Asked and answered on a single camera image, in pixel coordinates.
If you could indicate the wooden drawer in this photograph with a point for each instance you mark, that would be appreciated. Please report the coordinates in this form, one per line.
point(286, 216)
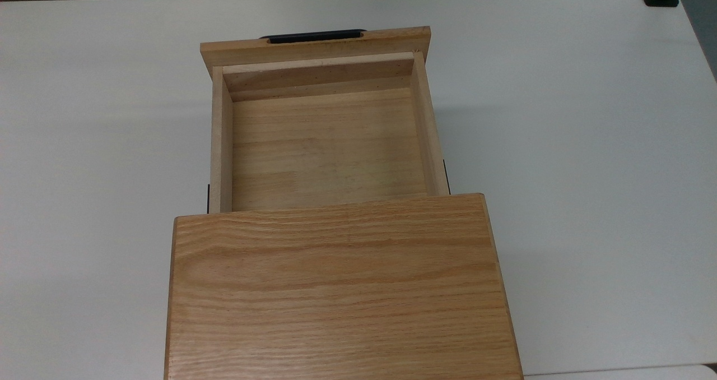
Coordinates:
point(327, 150)

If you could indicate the wooden cabinet body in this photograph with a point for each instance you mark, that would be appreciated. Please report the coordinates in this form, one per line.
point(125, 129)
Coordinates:
point(341, 290)

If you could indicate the black drawer slide rail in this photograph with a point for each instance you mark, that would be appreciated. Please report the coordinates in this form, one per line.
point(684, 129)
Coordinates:
point(446, 175)
point(208, 198)

